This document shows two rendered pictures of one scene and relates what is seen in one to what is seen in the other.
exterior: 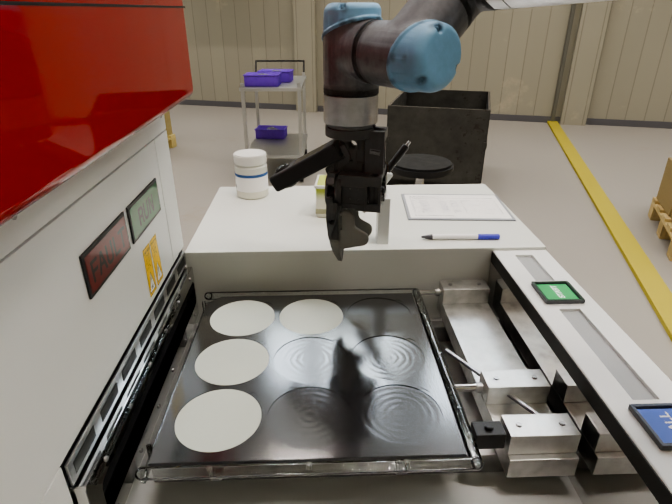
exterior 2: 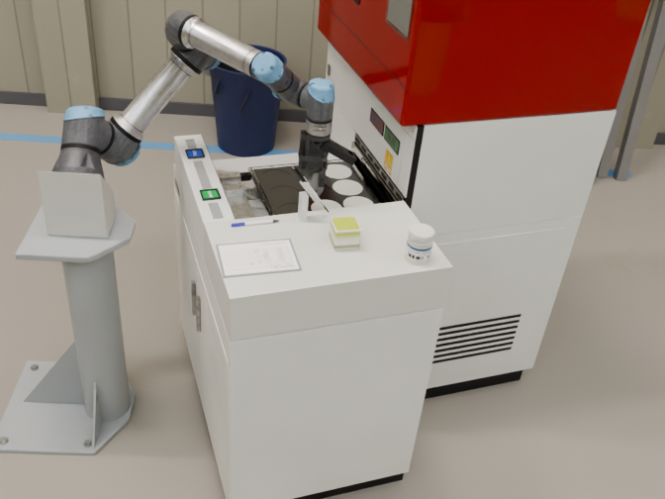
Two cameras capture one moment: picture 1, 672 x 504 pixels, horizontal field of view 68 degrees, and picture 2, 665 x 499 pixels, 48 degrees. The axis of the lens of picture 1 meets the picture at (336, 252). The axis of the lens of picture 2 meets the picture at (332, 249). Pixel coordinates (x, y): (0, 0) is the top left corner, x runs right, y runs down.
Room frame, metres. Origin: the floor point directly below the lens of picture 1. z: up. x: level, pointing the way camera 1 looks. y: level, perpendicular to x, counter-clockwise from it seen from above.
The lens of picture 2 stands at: (2.58, -0.61, 2.18)
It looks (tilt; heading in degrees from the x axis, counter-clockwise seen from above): 35 degrees down; 160
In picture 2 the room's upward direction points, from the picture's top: 6 degrees clockwise
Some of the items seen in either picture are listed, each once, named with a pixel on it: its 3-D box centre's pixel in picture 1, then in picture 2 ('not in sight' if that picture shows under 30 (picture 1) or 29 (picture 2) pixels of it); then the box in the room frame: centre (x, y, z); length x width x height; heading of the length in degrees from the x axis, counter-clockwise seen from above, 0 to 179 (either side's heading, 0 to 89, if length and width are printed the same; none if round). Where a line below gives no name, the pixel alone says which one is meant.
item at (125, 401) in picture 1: (155, 372); (374, 183); (0.53, 0.24, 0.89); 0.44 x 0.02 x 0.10; 2
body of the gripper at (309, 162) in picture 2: (355, 167); (314, 150); (0.70, -0.03, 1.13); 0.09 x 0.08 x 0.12; 78
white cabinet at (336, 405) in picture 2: not in sight; (285, 324); (0.64, -0.07, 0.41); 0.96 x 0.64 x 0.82; 2
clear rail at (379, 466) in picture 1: (311, 468); (300, 164); (0.37, 0.03, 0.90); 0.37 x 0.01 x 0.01; 92
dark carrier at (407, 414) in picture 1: (310, 360); (316, 191); (0.56, 0.04, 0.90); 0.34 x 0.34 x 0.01; 2
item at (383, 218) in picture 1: (373, 205); (309, 198); (0.80, -0.07, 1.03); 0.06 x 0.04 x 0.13; 92
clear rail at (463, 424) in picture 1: (439, 357); (262, 197); (0.56, -0.15, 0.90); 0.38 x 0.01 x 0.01; 2
